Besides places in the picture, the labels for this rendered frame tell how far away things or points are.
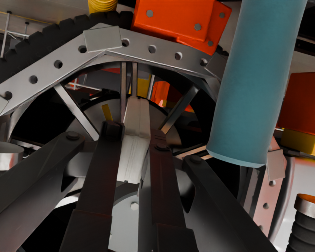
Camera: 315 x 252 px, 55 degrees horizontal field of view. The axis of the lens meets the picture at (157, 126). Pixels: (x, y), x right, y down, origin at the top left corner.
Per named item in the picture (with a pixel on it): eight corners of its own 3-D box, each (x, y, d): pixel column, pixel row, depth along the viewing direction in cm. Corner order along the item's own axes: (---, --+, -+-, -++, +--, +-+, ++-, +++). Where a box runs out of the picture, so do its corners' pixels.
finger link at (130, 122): (126, 183, 17) (112, 180, 17) (130, 134, 23) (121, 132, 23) (137, 135, 16) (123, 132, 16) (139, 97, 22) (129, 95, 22)
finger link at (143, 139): (137, 135, 16) (151, 138, 16) (139, 97, 22) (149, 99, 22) (126, 183, 17) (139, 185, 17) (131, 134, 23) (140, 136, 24)
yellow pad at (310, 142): (283, 128, 88) (279, 144, 88) (317, 135, 74) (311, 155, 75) (324, 137, 91) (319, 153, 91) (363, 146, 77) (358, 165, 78)
